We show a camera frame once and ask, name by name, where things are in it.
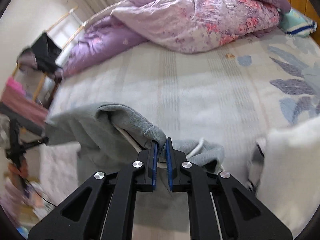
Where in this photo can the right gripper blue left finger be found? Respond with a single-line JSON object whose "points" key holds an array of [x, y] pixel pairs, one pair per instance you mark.
{"points": [[103, 207]]}

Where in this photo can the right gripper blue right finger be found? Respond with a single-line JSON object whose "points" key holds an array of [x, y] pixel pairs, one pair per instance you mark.
{"points": [[219, 206]]}

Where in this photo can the wooden clothes rack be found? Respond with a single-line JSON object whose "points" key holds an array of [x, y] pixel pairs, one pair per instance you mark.
{"points": [[60, 26]]}

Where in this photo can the pink red fabric pile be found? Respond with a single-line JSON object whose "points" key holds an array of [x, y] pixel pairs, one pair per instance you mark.
{"points": [[15, 98]]}

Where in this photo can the folded white garment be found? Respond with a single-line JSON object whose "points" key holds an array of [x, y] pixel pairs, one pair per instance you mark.
{"points": [[283, 173]]}

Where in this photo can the black garment on rack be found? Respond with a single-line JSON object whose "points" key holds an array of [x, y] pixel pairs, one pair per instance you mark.
{"points": [[46, 52]]}

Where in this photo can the floral bed sheet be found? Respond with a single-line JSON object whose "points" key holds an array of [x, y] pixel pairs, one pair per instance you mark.
{"points": [[229, 96]]}

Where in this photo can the purple floral quilt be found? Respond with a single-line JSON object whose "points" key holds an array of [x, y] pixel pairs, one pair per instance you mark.
{"points": [[184, 26]]}

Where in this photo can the teal striped pillow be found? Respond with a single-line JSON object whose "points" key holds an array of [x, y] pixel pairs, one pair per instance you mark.
{"points": [[294, 23]]}

